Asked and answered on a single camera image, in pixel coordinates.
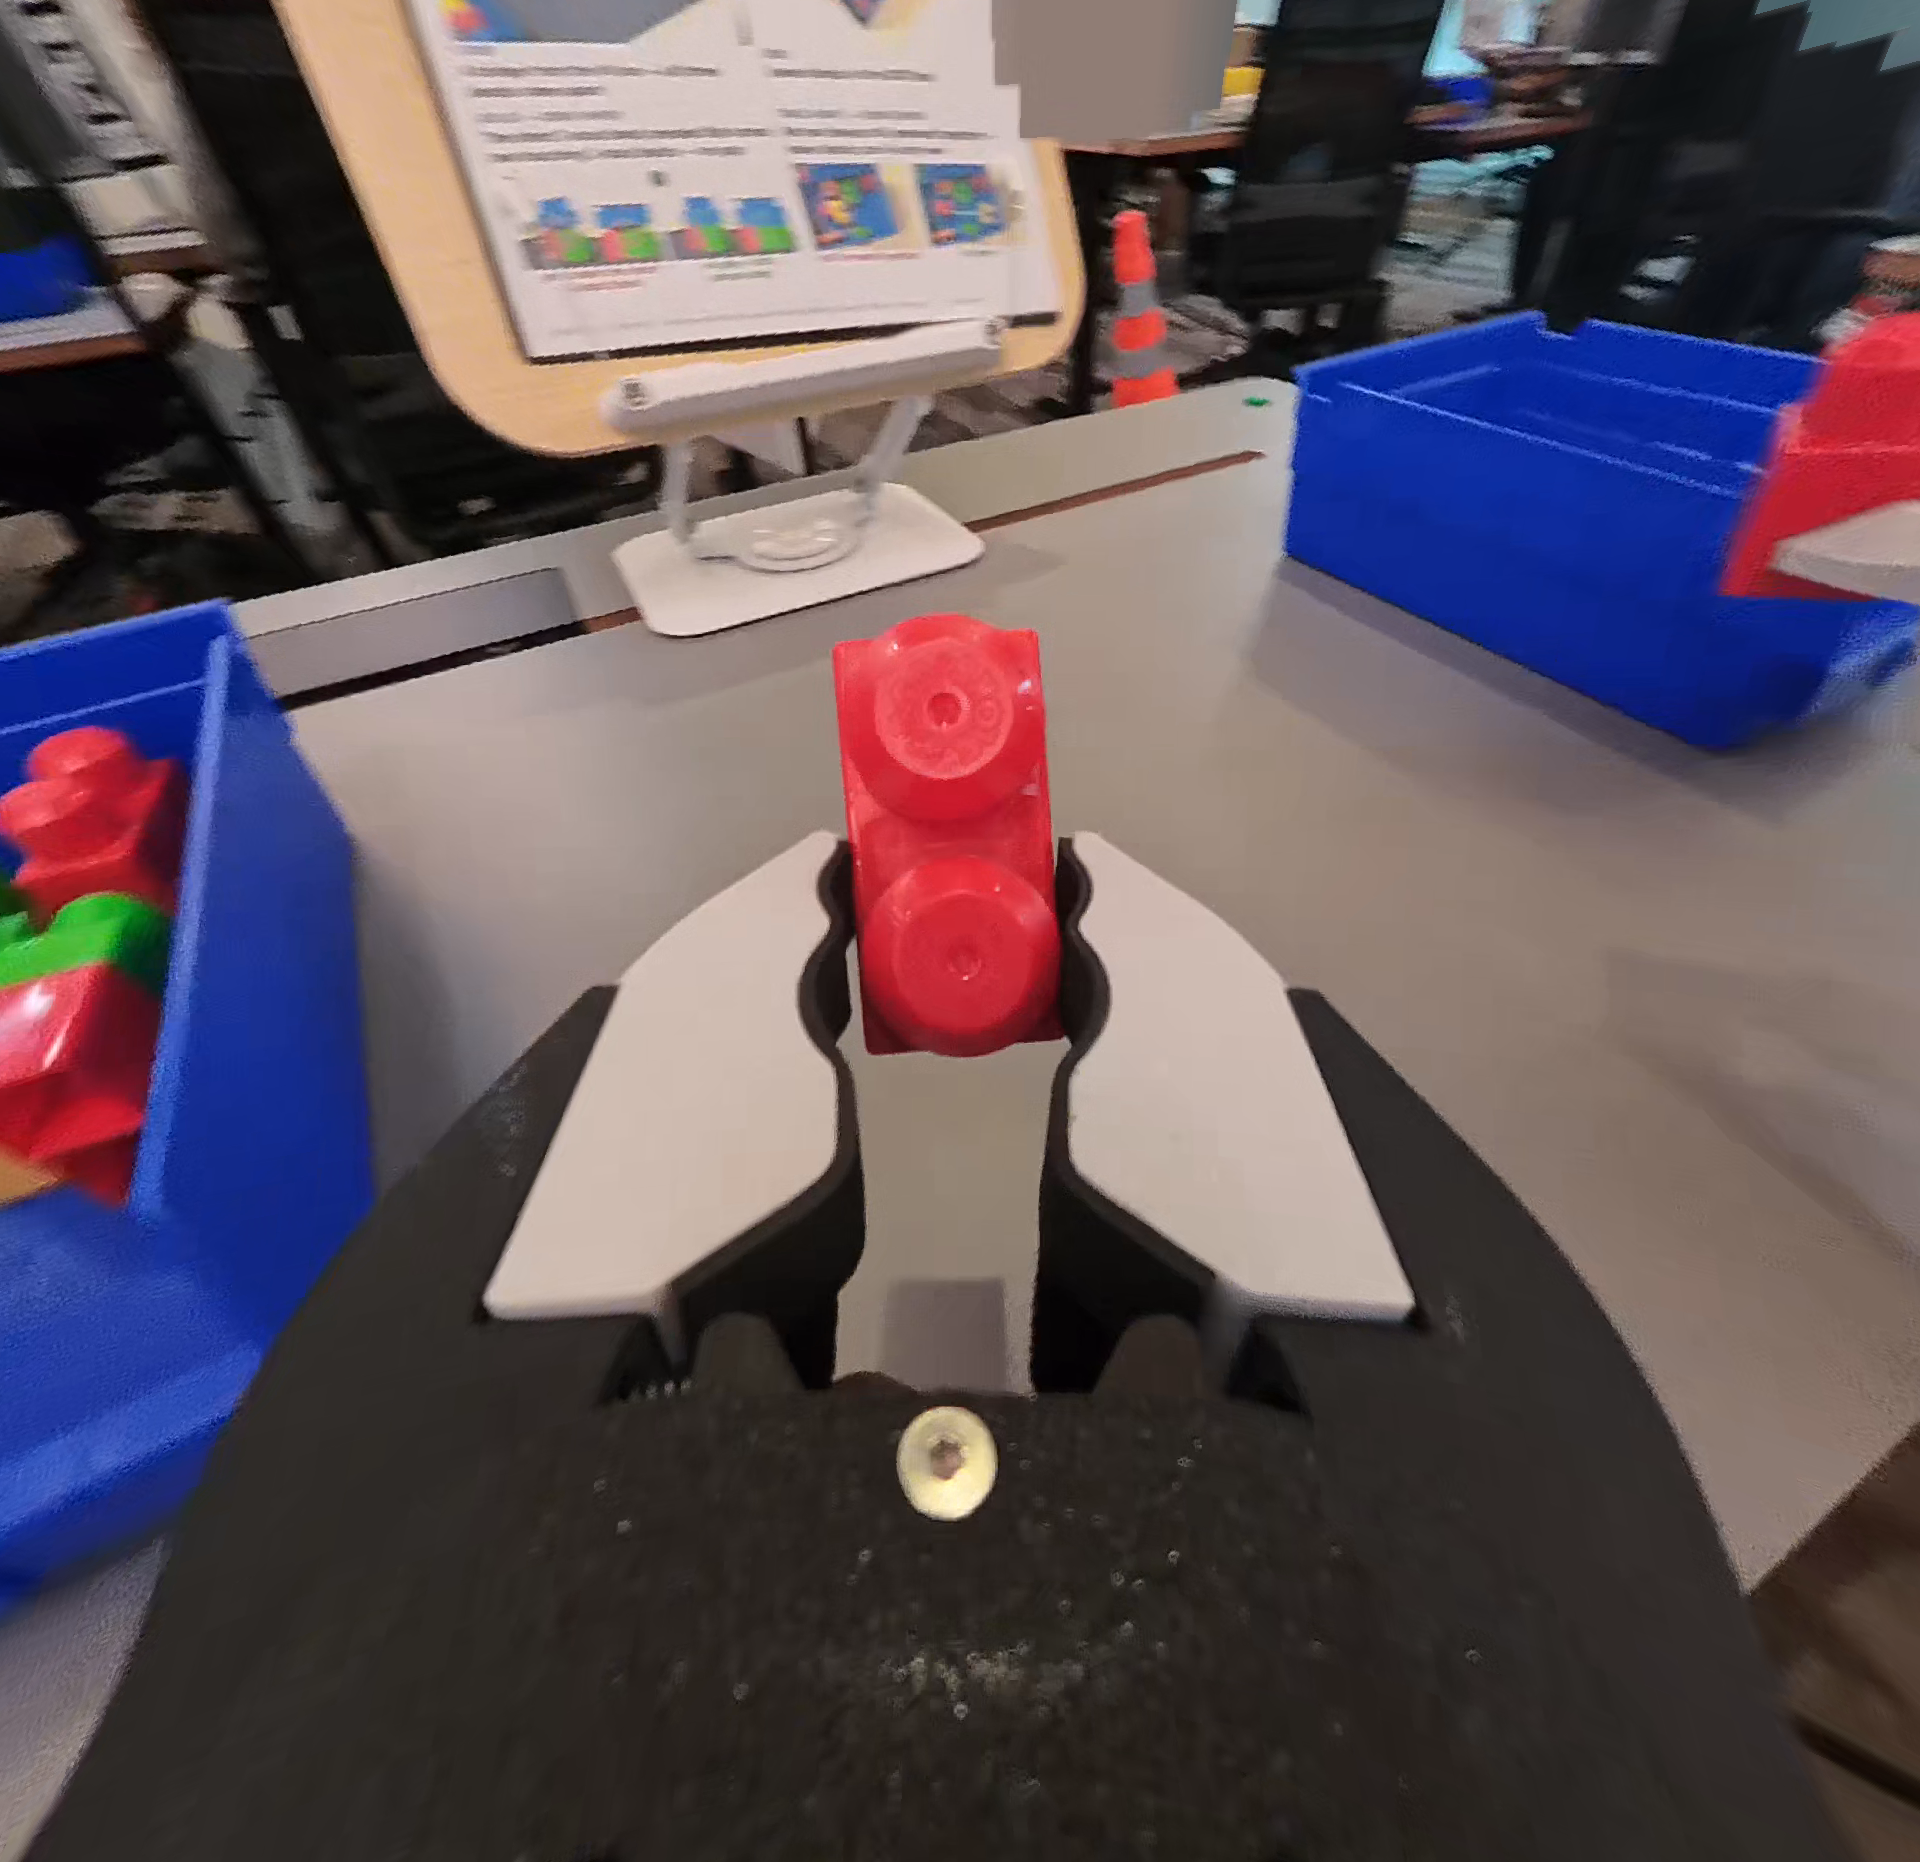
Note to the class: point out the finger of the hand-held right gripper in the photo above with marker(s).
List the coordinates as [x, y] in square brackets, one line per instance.
[1867, 559]

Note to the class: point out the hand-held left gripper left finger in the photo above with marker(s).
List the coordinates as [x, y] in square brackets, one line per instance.
[683, 1130]

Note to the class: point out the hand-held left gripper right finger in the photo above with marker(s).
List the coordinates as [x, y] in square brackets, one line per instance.
[1229, 1130]

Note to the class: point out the blue plastic bin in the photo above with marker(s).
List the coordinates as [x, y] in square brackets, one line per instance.
[1530, 542]
[269, 1083]

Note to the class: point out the red double toy block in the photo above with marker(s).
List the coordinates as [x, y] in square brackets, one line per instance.
[954, 812]

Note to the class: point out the pile of colourful toy blocks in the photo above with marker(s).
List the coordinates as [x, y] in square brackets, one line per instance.
[76, 964]

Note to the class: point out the white document stand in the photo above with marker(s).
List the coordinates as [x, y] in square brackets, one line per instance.
[796, 574]

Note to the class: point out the black office chair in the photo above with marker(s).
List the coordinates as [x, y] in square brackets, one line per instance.
[1321, 154]

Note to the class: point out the orange traffic cone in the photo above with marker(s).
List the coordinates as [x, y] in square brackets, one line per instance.
[1141, 320]

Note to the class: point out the printed instruction sheet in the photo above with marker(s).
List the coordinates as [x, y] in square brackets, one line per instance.
[749, 154]

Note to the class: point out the wooden clipboard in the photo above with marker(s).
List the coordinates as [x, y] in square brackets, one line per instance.
[360, 182]

